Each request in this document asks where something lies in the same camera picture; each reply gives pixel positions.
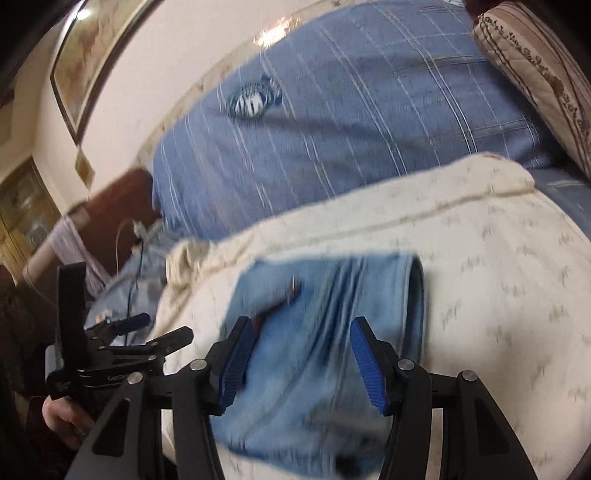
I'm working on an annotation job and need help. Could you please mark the left hand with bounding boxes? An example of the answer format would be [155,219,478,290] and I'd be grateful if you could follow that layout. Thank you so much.
[42,396,94,450]

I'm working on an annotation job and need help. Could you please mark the beige striped cushion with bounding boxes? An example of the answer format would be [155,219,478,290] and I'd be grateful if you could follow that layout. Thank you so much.
[473,1,590,175]

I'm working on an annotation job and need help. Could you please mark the framed wall picture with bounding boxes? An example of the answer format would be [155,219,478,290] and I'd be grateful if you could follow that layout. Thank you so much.
[50,0,159,144]

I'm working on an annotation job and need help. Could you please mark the blue plaid pillow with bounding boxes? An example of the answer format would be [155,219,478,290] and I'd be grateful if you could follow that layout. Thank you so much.
[152,1,590,240]

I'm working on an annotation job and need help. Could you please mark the grey patterned blanket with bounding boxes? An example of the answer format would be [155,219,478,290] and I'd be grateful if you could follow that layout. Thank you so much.
[84,224,179,345]

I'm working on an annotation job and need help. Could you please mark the white charger plug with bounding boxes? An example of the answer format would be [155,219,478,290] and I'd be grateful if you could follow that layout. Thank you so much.
[132,220,148,242]

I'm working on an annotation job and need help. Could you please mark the grey cloth on headboard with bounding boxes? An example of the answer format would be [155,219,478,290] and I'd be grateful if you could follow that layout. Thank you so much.
[47,216,111,297]

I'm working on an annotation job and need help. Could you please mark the cream leaf-print quilt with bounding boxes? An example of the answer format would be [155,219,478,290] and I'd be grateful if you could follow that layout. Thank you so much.
[153,153,590,479]

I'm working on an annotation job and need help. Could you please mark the wooden cabinet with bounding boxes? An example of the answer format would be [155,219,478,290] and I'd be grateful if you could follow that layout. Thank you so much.
[0,157,60,280]

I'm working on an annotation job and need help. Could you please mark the blue denim jeans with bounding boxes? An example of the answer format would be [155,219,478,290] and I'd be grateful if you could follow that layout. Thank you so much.
[211,254,426,479]

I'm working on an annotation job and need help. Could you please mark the brown wooden headboard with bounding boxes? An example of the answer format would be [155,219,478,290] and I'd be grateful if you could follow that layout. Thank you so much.
[77,168,160,276]

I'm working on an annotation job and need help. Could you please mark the black cable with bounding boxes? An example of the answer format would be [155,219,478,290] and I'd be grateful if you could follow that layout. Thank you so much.
[125,234,146,345]

